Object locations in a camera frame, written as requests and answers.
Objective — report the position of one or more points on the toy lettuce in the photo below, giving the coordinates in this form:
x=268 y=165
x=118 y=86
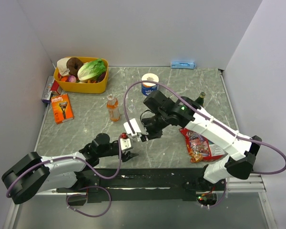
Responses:
x=91 y=70

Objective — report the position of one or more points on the purple toy onion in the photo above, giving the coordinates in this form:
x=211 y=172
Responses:
x=72 y=79

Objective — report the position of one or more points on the red snack bag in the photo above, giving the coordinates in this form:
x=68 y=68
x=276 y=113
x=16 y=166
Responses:
x=200 y=148

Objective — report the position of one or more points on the purple white box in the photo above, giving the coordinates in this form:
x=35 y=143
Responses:
x=46 y=96

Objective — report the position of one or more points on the red small box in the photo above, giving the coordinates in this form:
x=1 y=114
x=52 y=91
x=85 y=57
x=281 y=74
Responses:
x=55 y=88

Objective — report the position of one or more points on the beige plush toy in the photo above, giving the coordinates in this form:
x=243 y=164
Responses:
x=62 y=66

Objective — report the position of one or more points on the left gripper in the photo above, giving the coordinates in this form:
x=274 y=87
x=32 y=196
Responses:
x=127 y=155

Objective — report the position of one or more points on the orange drink bottle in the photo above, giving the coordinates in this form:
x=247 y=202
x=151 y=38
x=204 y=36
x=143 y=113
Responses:
x=113 y=108

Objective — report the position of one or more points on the brown plush donut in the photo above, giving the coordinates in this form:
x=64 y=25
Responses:
x=73 y=65

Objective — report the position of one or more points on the black base frame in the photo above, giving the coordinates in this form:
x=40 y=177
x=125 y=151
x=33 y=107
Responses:
x=144 y=184

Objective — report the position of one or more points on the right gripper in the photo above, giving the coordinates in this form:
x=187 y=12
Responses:
x=148 y=135

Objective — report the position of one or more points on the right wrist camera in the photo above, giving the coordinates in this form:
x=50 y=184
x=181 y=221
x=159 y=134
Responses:
x=136 y=129

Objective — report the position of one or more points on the toilet paper roll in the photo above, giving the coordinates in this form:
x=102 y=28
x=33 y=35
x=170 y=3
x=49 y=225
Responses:
x=147 y=88

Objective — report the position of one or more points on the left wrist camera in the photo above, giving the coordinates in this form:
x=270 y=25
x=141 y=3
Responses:
x=125 y=142

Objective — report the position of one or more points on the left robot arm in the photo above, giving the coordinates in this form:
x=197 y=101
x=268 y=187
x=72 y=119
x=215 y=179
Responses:
x=35 y=173

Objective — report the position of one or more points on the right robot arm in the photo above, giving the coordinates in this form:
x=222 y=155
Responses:
x=241 y=153

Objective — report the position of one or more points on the blue tissue pack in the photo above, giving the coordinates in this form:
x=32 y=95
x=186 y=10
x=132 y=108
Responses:
x=182 y=65

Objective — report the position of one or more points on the yellow plastic bin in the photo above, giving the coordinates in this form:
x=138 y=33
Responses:
x=97 y=86

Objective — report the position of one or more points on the orange razor box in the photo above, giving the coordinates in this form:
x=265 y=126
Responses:
x=62 y=109

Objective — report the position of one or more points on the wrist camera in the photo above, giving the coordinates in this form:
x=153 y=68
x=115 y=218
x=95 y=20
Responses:
x=125 y=142
x=136 y=129

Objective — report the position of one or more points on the green glass bottle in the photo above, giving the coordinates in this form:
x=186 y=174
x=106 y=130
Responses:
x=200 y=99

